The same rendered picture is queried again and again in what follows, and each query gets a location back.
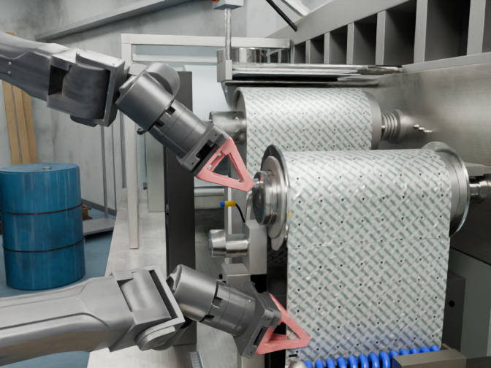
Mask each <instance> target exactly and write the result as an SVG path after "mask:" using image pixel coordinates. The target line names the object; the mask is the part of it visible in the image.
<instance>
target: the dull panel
mask: <svg viewBox="0 0 491 368"><path fill-rule="evenodd" d="M448 269H449V270H450V271H452V272H454V273H456V274H458V275H460V276H462V277H464V278H465V298H464V308H463V325H462V335H461V344H460V352H461V354H463V355H464V356H465V357H466V359H473V358H479V357H485V356H491V264H489V263H487V262H485V261H482V260H481V259H478V258H476V257H474V256H471V255H469V254H467V253H464V252H462V251H461V250H458V249H456V248H453V247H451V246H449V260H448Z"/></svg>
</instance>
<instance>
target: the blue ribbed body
mask: <svg viewBox="0 0 491 368"><path fill-rule="evenodd" d="M437 350H440V348H439V347H438V346H436V345H431V346H430V347H429V348H427V347H425V346H422V347H421V348H420V349H419V350H418V349H417V348H411V349H410V350H409V352H408V351H407V350H406V349H401V350H400V352H399V353H398V352H397V351H396V350H391V351H390V352H389V355H388V354H387V353H386V352H385V351H381V352H380V353H379V355H378V356H377V355H376V354H375V353H370V354H369V355H368V358H367V356H366V355H365V354H363V353H362V354H359V355H358V363H357V360H356V357H355V356H353V355H350V356H349V357H348V358H347V364H346V360H345V359H344V357H342V356H339V357H338V358H337V362H336V363H337V365H336V366H335V362H334V360H333V359H332V358H328V359H327V360H326V366H324V364H323V361H322V360H321V359H317V360H315V368H392V357H393V356H402V355H408V354H414V353H425V352H431V351H437ZM304 364H305V365H306V367H307V368H313V365H312V363H311V362H310V361H305V362H304Z"/></svg>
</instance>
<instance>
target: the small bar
mask: <svg viewBox="0 0 491 368"><path fill-rule="evenodd" d="M465 365H466V357H465V356H464V355H463V354H461V353H460V352H459V351H458V350H456V349H448V350H437V351H431V352H425V353H414V354H408V355H402V356H393V357H392V368H465Z"/></svg>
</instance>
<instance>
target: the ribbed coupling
mask: <svg viewBox="0 0 491 368"><path fill-rule="evenodd" d="M405 131H406V120H405V117H404V115H403V113H402V112H401V111H400V110H389V111H388V112H381V138H380V141H387V142H388V143H389V144H398V143H400V142H401V140H402V139H403V137H404V134H405Z"/></svg>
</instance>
